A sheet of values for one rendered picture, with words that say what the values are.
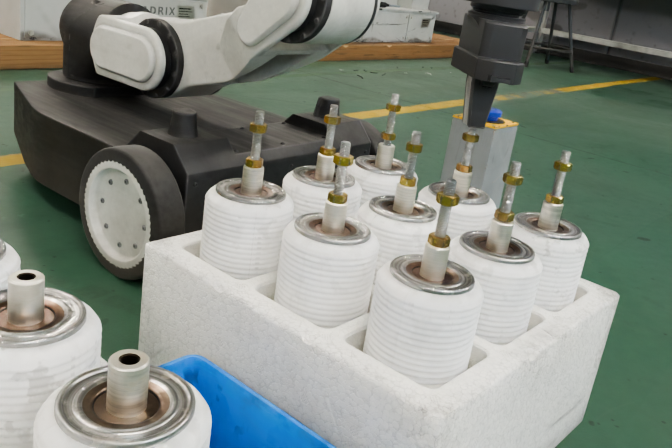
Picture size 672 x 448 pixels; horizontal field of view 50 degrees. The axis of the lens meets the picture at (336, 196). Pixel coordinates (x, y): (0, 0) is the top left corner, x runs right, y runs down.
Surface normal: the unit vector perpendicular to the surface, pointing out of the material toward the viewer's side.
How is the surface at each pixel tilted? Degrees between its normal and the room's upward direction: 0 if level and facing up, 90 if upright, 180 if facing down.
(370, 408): 90
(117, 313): 0
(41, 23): 90
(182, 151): 46
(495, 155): 90
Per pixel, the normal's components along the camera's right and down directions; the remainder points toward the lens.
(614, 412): 0.15, -0.94
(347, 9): 0.74, 0.42
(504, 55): 0.14, 0.33
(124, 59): -0.62, 0.16
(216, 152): 0.65, -0.44
